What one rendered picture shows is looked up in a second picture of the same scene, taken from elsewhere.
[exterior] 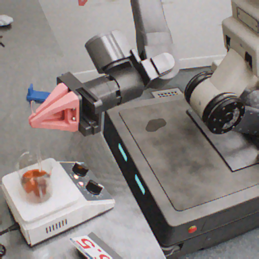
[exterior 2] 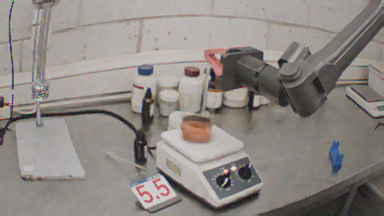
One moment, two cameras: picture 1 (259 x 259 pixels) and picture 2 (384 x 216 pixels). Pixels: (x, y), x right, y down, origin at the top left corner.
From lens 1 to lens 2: 0.83 m
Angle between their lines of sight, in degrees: 76
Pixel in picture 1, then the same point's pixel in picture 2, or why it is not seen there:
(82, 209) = (192, 173)
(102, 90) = (250, 62)
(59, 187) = (206, 148)
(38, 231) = (162, 154)
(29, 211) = (172, 135)
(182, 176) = not seen: outside the picture
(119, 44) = (299, 55)
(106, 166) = (271, 202)
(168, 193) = not seen: outside the picture
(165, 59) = (292, 67)
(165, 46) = (308, 66)
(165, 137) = not seen: outside the picture
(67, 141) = (293, 178)
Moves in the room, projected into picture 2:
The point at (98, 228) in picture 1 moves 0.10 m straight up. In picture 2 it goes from (188, 203) to (193, 162)
